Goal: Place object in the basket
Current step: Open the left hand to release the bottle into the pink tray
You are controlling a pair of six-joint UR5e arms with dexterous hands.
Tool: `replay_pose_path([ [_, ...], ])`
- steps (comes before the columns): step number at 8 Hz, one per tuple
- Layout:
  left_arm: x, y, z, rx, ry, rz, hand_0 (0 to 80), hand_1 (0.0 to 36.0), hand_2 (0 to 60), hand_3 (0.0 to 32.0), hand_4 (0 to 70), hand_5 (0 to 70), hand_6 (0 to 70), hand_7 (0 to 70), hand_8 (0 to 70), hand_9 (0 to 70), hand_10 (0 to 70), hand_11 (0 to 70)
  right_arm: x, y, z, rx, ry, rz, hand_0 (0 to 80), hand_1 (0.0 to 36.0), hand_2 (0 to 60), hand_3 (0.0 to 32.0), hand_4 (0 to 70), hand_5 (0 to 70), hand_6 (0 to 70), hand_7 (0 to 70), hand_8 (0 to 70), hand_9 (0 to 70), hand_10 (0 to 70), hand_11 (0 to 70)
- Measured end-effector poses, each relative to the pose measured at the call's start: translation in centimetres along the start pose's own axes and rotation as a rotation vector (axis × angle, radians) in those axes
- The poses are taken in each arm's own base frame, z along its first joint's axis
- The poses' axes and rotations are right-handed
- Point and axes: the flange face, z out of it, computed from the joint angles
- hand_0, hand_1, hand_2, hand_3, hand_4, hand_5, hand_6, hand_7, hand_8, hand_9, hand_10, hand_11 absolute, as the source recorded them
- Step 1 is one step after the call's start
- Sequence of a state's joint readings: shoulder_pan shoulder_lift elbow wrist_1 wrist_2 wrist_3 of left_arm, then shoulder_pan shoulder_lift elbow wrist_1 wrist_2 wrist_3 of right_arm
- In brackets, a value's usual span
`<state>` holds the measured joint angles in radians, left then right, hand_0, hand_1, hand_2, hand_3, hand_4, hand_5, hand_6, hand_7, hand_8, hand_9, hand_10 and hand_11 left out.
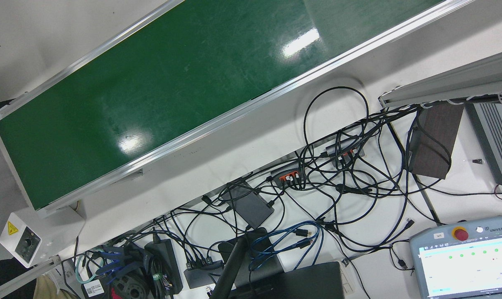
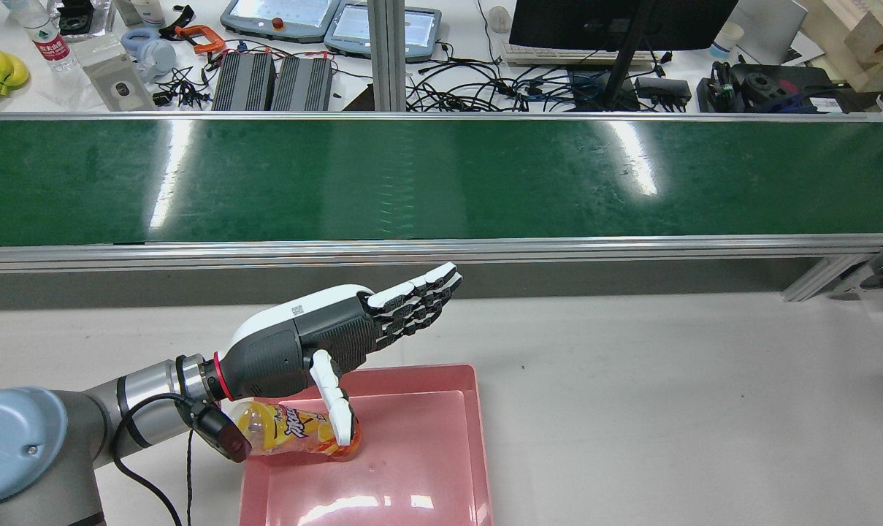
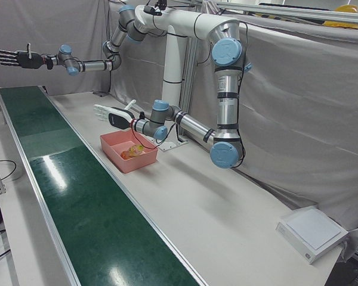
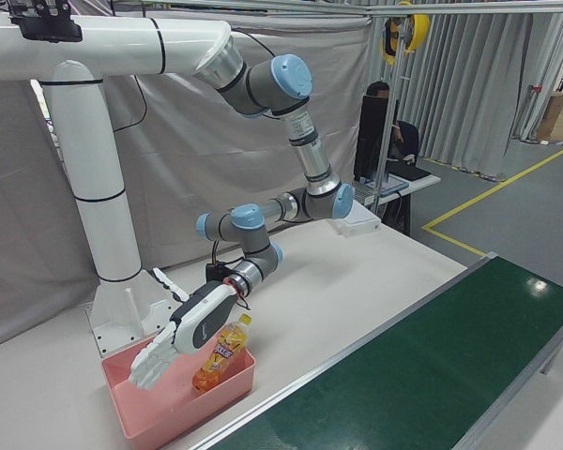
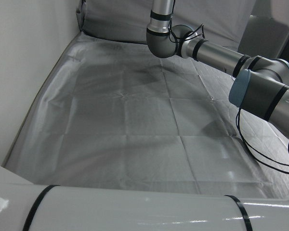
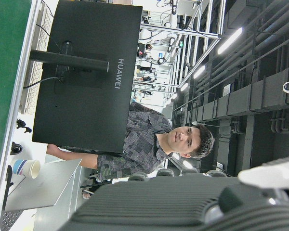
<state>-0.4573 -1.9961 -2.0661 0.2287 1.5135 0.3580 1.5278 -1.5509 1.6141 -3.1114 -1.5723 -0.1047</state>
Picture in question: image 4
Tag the pink plastic basket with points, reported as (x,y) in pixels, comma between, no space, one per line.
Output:
(145,417)

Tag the green conveyor belt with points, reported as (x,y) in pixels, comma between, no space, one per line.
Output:
(427,365)

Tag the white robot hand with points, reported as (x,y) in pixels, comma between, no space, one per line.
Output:
(202,323)

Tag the white desk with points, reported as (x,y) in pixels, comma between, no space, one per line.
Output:
(427,183)

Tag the black head camera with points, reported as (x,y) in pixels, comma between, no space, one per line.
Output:
(44,23)

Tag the black open laptop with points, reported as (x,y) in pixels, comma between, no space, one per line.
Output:
(410,173)

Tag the orange drink bottle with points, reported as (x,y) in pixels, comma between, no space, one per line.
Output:
(220,358)

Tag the white flat box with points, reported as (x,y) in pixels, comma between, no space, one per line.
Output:
(356,220)

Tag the grey pleated curtain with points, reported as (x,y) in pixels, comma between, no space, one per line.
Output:
(474,94)

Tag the aluminium frame post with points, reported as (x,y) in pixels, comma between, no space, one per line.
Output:
(387,140)

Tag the black monitor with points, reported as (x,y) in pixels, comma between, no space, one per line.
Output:
(370,136)

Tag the white robot torso stand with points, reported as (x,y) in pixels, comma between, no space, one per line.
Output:
(98,187)

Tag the cardboard box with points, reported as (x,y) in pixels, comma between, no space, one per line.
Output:
(551,117)

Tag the seated person dark clothes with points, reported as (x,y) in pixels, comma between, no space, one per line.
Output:
(406,136)

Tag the grey cloth backdrop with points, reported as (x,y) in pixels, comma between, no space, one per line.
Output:
(192,154)

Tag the grey blue-rimmed device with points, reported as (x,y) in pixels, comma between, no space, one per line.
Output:
(387,187)

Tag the yellow hard hat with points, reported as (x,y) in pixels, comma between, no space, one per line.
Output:
(389,40)
(417,30)

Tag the aluminium overhead frame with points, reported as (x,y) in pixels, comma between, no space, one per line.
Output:
(450,7)

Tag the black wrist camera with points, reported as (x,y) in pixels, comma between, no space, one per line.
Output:
(216,272)

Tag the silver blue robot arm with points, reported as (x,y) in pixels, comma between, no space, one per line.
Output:
(314,159)

